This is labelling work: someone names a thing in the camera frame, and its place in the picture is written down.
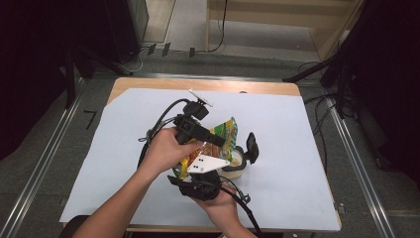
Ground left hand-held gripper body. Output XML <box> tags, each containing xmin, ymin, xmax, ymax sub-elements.
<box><xmin>173</xmin><ymin>88</ymin><xmax>214</xmax><ymax>146</ymax></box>

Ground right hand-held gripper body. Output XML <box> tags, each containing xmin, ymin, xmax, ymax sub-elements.
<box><xmin>183</xmin><ymin>155</ymin><xmax>232</xmax><ymax>202</ymax></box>

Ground yellow green spouted pouch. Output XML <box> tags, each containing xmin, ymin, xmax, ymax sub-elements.
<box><xmin>171</xmin><ymin>116</ymin><xmax>240</xmax><ymax>180</ymax></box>

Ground person's right hand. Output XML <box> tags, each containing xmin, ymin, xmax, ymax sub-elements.
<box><xmin>192</xmin><ymin>188</ymin><xmax>244</xmax><ymax>229</ymax></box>

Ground person's left hand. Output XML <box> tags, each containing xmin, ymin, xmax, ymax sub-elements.
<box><xmin>137</xmin><ymin>127</ymin><xmax>205</xmax><ymax>175</ymax></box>

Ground wooden table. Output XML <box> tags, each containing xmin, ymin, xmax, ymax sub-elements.
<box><xmin>62</xmin><ymin>77</ymin><xmax>343</xmax><ymax>233</ymax></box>

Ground black tape corner mark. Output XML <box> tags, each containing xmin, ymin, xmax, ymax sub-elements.
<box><xmin>82</xmin><ymin>109</ymin><xmax>98</xmax><ymax>131</ymax></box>

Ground black cabinet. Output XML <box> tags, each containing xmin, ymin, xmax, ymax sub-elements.
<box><xmin>102</xmin><ymin>0</ymin><xmax>150</xmax><ymax>65</ymax></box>

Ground black chair seat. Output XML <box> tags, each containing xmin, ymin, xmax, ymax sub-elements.
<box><xmin>58</xmin><ymin>215</ymin><xmax>92</xmax><ymax>238</ymax></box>

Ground black stand legs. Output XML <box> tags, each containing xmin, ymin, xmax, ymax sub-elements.
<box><xmin>60</xmin><ymin>43</ymin><xmax>134</xmax><ymax>110</ymax></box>

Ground black tripod legs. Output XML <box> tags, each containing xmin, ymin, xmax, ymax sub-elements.
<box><xmin>281</xmin><ymin>49</ymin><xmax>357</xmax><ymax>120</ymax></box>

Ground black curtain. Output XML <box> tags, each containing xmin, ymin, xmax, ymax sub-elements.
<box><xmin>0</xmin><ymin>0</ymin><xmax>110</xmax><ymax>162</ymax></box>
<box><xmin>345</xmin><ymin>0</ymin><xmax>420</xmax><ymax>186</ymax></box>

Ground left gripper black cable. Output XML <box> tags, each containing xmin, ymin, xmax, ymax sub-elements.
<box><xmin>137</xmin><ymin>98</ymin><xmax>192</xmax><ymax>169</ymax></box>

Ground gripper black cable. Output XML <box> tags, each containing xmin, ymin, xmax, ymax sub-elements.
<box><xmin>137</xmin><ymin>98</ymin><xmax>192</xmax><ymax>169</ymax></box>
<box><xmin>219</xmin><ymin>175</ymin><xmax>263</xmax><ymax>238</ymax></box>

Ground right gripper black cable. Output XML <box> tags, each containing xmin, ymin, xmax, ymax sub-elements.
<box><xmin>219</xmin><ymin>175</ymin><xmax>263</xmax><ymax>238</ymax></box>

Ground white floor cable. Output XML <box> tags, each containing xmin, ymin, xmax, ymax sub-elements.
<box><xmin>121</xmin><ymin>48</ymin><xmax>149</xmax><ymax>75</ymax></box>

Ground black floor cables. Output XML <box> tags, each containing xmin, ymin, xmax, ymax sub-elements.
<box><xmin>296</xmin><ymin>60</ymin><xmax>342</xmax><ymax>167</ymax></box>

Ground black hanging cable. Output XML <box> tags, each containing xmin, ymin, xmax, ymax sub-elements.
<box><xmin>194</xmin><ymin>0</ymin><xmax>230</xmax><ymax>54</ymax></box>

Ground metal floor rail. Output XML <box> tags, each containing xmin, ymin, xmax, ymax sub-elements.
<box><xmin>0</xmin><ymin>77</ymin><xmax>85</xmax><ymax>238</ymax></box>
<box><xmin>325</xmin><ymin>95</ymin><xmax>397</xmax><ymax>238</ymax></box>

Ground light wooden frame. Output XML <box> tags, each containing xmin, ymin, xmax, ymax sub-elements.
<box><xmin>205</xmin><ymin>0</ymin><xmax>366</xmax><ymax>62</ymax></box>

